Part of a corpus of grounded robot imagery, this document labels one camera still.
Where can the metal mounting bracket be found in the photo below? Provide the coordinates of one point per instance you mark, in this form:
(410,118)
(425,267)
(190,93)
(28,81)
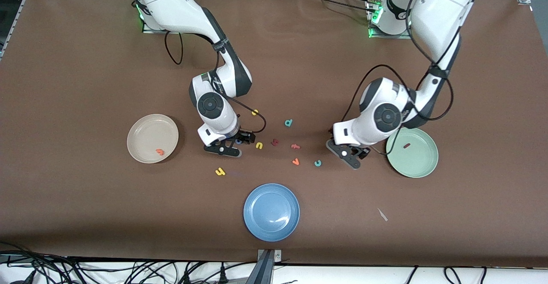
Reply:
(278,256)

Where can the green plate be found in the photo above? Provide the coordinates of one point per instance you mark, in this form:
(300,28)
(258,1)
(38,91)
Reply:
(417,159)

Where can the beige plate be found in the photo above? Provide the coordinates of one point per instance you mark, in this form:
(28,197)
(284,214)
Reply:
(145,134)

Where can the grey camera mount pole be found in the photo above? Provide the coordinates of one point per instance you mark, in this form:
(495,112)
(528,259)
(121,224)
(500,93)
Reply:
(263,271)

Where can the yellow foam letter h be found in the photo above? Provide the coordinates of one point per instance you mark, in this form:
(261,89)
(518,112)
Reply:
(222,172)

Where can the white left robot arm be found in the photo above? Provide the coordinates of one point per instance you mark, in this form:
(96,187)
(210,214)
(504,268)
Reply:
(441,10)

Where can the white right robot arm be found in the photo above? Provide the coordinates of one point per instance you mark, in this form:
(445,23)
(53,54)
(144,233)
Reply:
(171,5)

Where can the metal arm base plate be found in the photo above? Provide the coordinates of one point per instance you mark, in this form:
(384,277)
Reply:
(394,37)
(150,31)

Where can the blue plate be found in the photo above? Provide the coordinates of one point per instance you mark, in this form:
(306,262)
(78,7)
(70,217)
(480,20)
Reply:
(271,212)

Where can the small grey paper scrap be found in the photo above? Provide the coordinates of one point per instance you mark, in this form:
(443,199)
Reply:
(382,214)

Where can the brown table cover sheet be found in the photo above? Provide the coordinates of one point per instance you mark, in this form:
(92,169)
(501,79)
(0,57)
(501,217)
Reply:
(85,215)

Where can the dark red angular foam letter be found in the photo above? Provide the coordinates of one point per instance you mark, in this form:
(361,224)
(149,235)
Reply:
(275,142)

